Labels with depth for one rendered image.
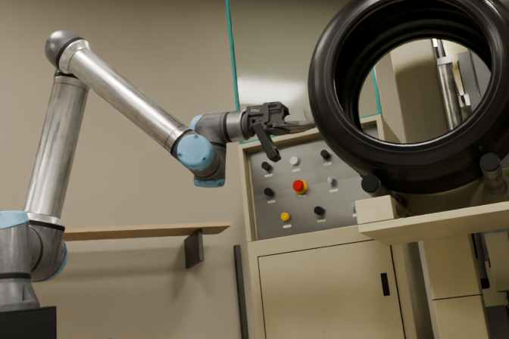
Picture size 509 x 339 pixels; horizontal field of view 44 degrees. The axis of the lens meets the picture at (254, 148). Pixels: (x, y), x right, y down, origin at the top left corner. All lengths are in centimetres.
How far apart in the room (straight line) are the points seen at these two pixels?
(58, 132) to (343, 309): 108
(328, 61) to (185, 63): 380
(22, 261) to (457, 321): 118
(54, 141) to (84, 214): 295
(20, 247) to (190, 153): 50
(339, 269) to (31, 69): 357
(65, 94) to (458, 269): 126
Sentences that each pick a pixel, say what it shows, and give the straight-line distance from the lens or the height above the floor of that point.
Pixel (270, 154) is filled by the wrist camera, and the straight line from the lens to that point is 177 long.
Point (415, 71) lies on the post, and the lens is 203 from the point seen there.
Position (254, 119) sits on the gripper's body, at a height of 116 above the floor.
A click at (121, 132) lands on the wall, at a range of 511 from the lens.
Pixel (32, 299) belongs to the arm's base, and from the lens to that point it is 177.
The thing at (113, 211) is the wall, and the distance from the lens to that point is 493.
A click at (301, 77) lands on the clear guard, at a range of 242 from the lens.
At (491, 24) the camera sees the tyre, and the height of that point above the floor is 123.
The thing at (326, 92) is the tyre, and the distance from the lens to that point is 166.
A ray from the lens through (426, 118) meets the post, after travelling 198.
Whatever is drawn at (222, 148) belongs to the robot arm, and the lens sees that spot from 184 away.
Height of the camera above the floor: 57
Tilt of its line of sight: 16 degrees up
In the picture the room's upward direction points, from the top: 6 degrees counter-clockwise
